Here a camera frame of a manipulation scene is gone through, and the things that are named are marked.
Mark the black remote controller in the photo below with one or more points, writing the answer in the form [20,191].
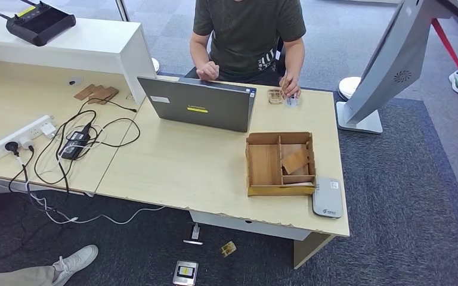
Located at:
[39,24]

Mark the white charger plug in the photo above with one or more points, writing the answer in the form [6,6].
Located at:
[48,129]

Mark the grey laptop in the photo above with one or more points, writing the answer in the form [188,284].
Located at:
[199,105]

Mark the red barrier tape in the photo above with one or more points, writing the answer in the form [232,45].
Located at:
[452,53]

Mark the flat wooden key card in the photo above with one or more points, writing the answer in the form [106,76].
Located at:
[292,148]

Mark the white power strip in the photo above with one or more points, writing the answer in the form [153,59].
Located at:
[33,128]

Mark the wooden compartment box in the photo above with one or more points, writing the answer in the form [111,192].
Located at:
[263,165]

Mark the silver floor socket box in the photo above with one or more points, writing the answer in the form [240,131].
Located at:
[185,273]

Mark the ID card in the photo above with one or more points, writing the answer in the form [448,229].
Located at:
[292,103]

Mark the black power adapter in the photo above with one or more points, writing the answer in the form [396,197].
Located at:
[73,145]

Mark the white round stanchion base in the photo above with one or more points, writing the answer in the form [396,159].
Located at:
[348,87]
[155,65]

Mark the white raised counter shelf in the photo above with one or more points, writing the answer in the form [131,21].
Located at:
[75,44]

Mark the black office chair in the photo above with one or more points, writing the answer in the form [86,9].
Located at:
[279,59]

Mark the black mains plug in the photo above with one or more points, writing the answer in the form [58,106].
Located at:
[12,147]

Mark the person's right hand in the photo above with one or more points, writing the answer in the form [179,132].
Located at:
[208,71]

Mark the person's left hand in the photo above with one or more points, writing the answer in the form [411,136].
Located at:
[293,87]

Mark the small gold cutout piece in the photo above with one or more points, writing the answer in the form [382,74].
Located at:
[228,249]

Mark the small white floor device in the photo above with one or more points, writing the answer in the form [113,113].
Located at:
[193,234]

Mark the grey metal pole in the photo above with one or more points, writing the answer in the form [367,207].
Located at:
[122,10]

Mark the grey display kiosk stand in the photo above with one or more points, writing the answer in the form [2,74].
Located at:
[387,67]

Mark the white desk support bar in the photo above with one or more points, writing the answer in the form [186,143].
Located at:
[3,188]

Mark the white mains plug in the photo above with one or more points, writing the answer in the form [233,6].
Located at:
[25,141]

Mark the wooden desk leg panel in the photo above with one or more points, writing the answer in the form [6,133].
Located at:
[307,250]

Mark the grey card reader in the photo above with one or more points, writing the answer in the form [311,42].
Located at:
[327,198]

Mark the tilted wooden key card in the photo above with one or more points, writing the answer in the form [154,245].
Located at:
[295,161]

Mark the small wooden cutout piece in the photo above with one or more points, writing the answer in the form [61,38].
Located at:
[275,96]

